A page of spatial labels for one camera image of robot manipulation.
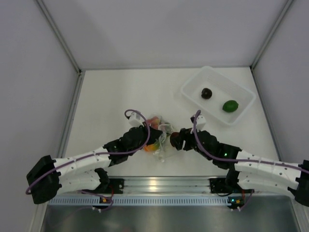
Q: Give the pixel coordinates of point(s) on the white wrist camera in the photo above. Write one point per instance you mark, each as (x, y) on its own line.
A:
(134, 120)
(200, 122)

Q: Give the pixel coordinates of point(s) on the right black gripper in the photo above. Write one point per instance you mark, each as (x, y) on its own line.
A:
(185, 134)

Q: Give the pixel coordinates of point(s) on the dark purple fake plum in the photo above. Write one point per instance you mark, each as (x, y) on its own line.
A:
(206, 93)

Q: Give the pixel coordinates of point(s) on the slotted grey cable duct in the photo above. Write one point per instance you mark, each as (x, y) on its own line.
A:
(87, 200)

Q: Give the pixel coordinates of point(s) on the green fake lime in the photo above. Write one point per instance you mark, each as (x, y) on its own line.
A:
(230, 106)

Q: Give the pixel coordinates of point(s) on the white plastic basket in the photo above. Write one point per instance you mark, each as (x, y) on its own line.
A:
(223, 89)

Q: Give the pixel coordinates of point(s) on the left frame post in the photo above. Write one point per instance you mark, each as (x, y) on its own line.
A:
(56, 31)

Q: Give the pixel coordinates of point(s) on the clear zip top bag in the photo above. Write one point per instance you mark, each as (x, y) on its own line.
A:
(161, 147)

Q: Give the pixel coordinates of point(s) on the aluminium mounting rail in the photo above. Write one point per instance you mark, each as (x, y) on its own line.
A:
(148, 185)

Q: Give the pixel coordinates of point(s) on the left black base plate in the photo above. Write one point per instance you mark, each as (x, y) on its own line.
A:
(114, 185)

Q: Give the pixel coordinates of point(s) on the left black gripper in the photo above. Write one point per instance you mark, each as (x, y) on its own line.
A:
(154, 135)

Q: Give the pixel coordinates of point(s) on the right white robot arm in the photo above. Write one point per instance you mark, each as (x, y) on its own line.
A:
(245, 170)

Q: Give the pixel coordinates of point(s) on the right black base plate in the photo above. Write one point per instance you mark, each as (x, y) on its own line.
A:
(219, 186)

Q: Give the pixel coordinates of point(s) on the frame post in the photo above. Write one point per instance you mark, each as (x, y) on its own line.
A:
(56, 31)
(273, 29)

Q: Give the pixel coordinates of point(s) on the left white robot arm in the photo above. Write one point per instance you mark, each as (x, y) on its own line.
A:
(86, 172)

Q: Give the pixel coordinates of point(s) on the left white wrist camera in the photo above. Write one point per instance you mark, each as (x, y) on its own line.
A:
(134, 120)

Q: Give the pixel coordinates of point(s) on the dark red fake fruit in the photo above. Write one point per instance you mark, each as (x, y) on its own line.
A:
(174, 139)

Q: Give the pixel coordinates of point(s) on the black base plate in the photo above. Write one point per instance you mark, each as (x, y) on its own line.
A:
(219, 186)
(114, 185)

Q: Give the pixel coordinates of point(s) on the right frame post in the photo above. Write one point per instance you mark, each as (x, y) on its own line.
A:
(273, 29)

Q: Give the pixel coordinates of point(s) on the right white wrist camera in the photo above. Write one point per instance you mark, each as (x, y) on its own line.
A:
(200, 122)

